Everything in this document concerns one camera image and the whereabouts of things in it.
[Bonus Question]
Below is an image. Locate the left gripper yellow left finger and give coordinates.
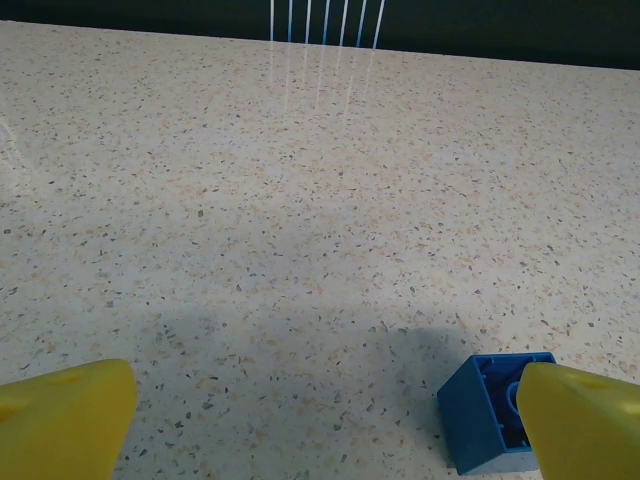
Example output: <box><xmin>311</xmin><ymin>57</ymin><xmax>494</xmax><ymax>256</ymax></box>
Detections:
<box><xmin>0</xmin><ymin>358</ymin><xmax>139</xmax><ymax>480</ymax></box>

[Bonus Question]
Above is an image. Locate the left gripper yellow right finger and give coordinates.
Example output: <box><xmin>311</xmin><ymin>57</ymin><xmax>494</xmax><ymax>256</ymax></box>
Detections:
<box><xmin>514</xmin><ymin>361</ymin><xmax>640</xmax><ymax>480</ymax></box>

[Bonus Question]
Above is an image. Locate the blue toy brick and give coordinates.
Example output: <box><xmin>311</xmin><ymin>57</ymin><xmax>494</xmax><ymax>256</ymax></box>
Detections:
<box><xmin>437</xmin><ymin>352</ymin><xmax>558</xmax><ymax>476</ymax></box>

